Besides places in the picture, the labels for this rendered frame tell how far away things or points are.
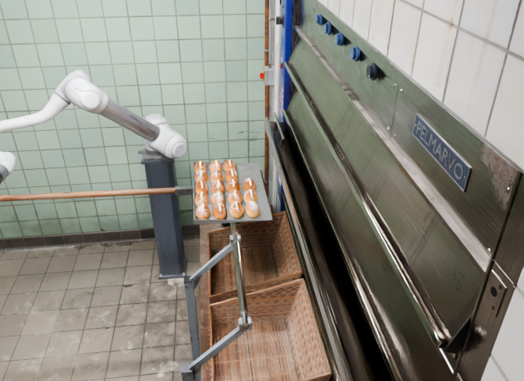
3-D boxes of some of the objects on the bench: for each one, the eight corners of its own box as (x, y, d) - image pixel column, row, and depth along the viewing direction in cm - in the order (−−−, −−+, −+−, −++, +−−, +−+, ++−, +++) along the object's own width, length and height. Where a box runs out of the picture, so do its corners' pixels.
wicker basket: (302, 315, 246) (305, 276, 231) (329, 417, 198) (334, 374, 183) (208, 325, 240) (205, 284, 226) (213, 431, 192) (209, 388, 178)
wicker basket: (285, 245, 296) (287, 209, 281) (302, 312, 248) (304, 273, 233) (207, 251, 291) (205, 213, 277) (209, 320, 243) (205, 280, 229)
